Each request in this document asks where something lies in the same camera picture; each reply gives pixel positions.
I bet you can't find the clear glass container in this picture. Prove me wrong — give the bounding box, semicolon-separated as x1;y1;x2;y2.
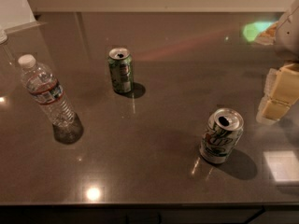
0;26;18;96

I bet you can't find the green soda can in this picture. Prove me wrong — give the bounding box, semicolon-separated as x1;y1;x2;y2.
108;48;134;93

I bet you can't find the clear plastic water bottle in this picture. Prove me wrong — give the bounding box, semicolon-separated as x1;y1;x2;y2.
18;54;76;127

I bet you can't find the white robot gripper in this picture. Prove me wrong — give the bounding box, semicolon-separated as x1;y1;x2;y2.
256;0;299;125

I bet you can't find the white 7up can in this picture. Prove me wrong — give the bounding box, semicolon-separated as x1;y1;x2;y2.
199;108;244;164

